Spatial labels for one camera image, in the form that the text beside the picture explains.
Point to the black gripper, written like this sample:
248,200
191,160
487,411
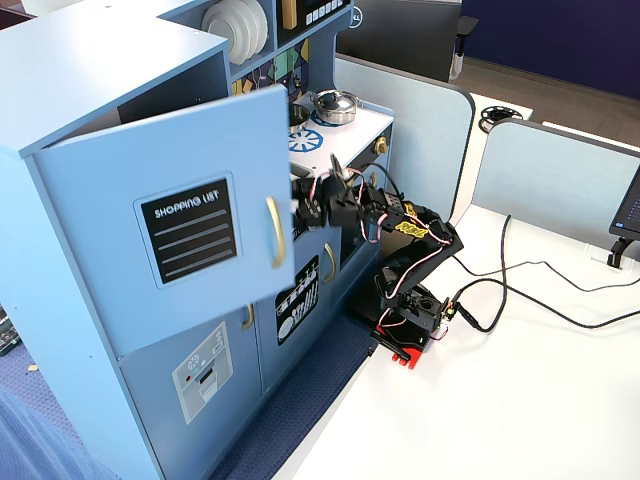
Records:
306,207

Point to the blue shopping list cabinet door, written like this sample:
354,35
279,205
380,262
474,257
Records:
100,225

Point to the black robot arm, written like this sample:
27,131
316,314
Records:
425,250

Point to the blue dishwasher door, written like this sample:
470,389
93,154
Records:
300,370

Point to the blue ice dispenser door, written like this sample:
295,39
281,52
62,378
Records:
142,395

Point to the blue toy kitchen cabinet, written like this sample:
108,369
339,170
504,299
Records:
75,75

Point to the steel toy pan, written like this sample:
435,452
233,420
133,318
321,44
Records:
299,117

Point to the gold oven knob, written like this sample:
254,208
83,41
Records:
382,145

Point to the steel toy pot with lid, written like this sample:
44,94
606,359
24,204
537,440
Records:
335,107

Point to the black dishwasher sticker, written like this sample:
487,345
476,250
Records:
297,305

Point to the black shopping list sticker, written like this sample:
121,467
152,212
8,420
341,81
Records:
190,230

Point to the rounded light blue divider panel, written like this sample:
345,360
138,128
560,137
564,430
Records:
415,140

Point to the red table clamp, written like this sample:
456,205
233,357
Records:
400,350

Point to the large white toy plate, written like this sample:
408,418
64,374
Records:
261,30

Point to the black toy microwave front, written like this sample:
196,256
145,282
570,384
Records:
320,20

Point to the medium white toy plate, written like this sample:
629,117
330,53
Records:
245,30

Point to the black Dell monitor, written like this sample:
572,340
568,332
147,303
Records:
400,35

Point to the blue woven mat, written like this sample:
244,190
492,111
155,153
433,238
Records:
300,400

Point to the grey ice dispenser sticker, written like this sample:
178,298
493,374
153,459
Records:
202,372

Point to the small white toy plate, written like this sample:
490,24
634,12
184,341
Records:
220,25

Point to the black filament spool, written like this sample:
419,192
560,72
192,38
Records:
492,122

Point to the black computer monitor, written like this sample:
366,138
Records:
629,205

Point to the green electronics board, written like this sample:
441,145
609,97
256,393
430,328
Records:
7,332

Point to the light blue cloth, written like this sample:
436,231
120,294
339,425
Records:
45,440

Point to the black monitor mount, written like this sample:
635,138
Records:
617,250

